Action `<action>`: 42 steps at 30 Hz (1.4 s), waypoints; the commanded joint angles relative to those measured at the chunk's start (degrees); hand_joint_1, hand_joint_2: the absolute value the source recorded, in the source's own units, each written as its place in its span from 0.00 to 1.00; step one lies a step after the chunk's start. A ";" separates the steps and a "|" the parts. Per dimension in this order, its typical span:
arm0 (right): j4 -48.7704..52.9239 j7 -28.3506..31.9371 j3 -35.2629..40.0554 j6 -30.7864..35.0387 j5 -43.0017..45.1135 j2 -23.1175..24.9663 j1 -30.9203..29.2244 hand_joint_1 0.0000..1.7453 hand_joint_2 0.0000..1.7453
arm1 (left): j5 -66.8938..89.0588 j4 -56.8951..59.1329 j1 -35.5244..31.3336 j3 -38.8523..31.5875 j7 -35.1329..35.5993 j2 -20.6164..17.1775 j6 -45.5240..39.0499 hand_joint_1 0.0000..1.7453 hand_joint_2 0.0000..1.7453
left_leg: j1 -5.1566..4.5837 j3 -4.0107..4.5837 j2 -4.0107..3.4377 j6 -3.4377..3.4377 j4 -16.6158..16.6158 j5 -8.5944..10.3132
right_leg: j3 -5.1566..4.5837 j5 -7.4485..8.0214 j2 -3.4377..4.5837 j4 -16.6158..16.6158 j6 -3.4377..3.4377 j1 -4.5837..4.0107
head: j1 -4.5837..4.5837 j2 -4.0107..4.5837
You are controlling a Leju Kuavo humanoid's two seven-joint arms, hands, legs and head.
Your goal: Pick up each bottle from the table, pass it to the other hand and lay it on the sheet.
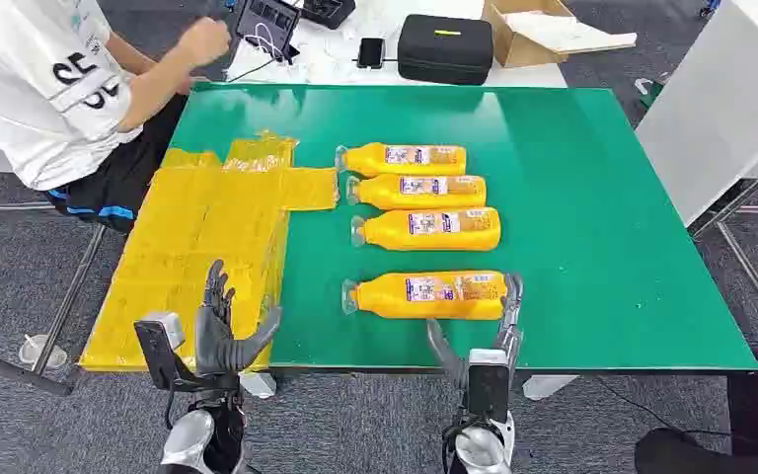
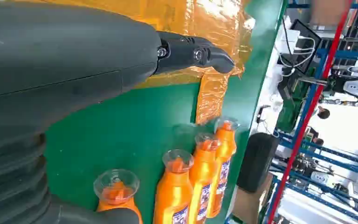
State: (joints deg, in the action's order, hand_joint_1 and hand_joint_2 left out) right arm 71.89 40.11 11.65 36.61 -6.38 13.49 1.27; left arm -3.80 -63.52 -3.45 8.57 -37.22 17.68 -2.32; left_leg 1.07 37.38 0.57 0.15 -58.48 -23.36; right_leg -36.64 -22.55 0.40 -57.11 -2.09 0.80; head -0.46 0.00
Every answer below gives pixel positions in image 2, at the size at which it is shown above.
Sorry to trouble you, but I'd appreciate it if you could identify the yellow plastic sheet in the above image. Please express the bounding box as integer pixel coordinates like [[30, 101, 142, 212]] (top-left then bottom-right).
[[12, 0, 257, 126]]

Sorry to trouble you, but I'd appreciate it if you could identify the black phone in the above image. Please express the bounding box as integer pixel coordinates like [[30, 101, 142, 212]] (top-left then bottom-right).
[[256, 105, 271, 124]]

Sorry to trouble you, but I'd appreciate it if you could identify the red metal pole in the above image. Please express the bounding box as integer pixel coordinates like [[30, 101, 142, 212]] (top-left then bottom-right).
[[267, 0, 354, 224]]

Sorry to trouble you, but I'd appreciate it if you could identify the black zip case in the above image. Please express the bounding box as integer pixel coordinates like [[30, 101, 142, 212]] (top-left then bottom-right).
[[237, 133, 281, 194]]

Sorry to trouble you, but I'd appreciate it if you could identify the white cable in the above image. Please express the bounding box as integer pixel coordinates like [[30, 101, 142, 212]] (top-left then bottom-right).
[[279, 36, 317, 77]]

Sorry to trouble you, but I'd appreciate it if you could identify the cardboard box on shelf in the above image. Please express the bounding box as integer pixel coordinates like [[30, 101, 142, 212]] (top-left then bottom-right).
[[309, 0, 348, 28]]

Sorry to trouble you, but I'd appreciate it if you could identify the blue shelving rack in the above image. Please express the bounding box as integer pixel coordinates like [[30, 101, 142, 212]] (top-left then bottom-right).
[[265, 0, 358, 224]]

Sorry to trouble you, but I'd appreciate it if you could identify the open cardboard box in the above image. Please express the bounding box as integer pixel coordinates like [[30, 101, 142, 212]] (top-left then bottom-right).
[[231, 173, 274, 224]]

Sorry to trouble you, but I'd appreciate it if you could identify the person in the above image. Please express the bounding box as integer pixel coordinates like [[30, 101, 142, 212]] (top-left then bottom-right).
[[304, 126, 325, 150], [316, 106, 331, 120]]

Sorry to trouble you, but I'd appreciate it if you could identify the black tablet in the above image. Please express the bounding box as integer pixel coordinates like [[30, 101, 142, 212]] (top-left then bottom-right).
[[277, 19, 322, 75]]

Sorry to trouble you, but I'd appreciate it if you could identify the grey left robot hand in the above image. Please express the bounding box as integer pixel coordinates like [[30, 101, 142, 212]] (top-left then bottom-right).
[[0, 0, 236, 224]]

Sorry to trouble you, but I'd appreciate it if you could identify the orange drink bottle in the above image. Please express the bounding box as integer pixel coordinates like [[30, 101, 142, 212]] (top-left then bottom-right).
[[206, 117, 240, 219], [93, 169, 143, 224], [188, 133, 221, 224], [152, 149, 195, 224]]

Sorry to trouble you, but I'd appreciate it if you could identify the green table mat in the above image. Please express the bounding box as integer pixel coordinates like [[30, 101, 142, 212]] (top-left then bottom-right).
[[44, 0, 289, 224]]

